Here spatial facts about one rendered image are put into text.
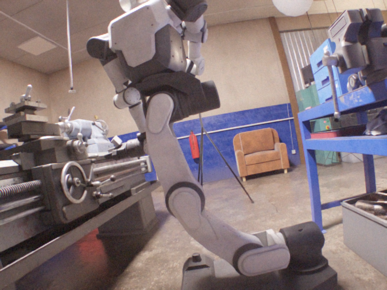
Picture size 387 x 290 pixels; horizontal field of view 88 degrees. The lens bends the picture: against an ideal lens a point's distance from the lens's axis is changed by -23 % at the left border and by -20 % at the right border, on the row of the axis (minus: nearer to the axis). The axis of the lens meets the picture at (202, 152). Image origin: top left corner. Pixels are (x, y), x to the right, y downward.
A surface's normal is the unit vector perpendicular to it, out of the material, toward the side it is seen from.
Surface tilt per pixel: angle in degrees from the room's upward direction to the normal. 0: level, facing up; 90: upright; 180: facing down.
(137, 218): 90
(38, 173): 90
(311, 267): 0
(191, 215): 90
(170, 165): 90
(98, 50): 118
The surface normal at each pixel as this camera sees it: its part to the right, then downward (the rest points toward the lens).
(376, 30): 0.07, 0.78
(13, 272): 0.98, -0.18
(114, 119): -0.09, 0.04
